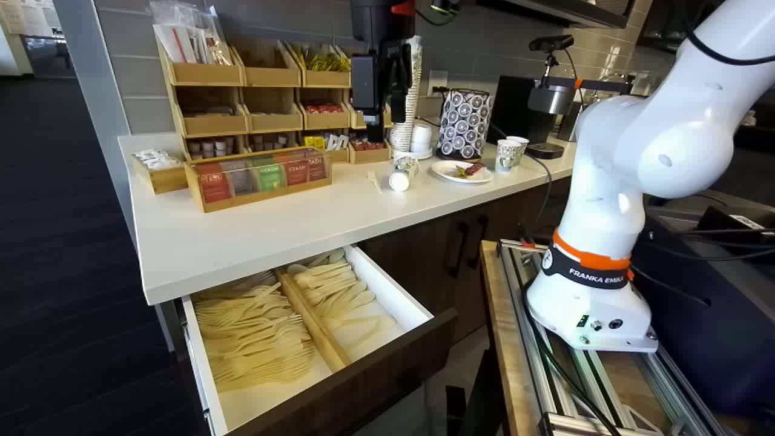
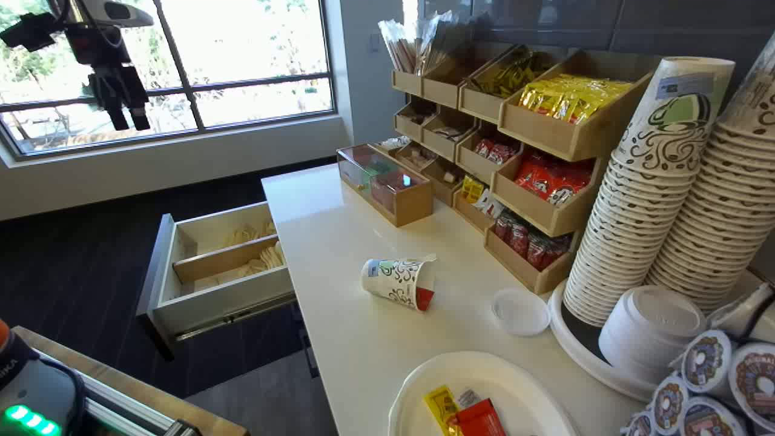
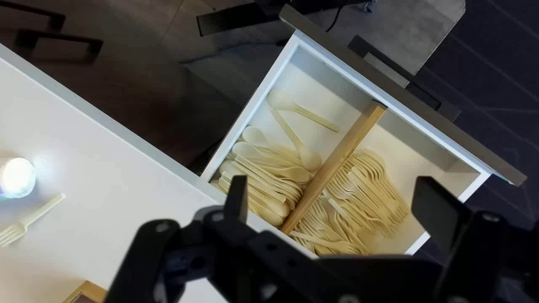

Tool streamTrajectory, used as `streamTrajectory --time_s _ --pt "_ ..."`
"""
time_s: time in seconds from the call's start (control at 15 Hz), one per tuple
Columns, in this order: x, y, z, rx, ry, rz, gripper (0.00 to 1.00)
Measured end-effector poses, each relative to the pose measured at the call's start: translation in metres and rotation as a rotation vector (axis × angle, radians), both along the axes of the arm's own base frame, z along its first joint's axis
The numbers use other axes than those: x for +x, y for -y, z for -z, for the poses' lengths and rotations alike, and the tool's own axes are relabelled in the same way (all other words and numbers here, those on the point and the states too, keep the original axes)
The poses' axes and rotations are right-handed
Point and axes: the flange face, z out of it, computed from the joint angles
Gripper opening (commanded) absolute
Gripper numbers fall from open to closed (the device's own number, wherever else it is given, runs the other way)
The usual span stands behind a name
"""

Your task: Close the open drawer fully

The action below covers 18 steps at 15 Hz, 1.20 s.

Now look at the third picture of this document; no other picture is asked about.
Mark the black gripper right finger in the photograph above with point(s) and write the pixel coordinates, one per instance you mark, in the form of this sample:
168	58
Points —
443	220

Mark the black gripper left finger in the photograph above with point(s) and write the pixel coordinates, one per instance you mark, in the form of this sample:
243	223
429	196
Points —
185	263

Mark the white drawer with walnut front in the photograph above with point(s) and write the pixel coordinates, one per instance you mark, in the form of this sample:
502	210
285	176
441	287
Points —
313	73

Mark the wooden drawer divider strip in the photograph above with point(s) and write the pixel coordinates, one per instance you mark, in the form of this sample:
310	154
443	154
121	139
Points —
337	162

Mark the wooden disposable fork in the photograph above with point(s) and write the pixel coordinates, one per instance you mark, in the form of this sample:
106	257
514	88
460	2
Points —
34	216
325	238
364	208
381	179

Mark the wooden disposable spoon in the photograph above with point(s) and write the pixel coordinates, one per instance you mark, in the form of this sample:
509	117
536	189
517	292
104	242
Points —
254	137
291	135
246	151
303	112
232	169
224	186

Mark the brown wooden box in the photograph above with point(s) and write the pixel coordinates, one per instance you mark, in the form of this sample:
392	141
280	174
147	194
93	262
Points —
86	294

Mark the round white cup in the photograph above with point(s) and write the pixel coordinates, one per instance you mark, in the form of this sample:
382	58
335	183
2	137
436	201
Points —
17	178

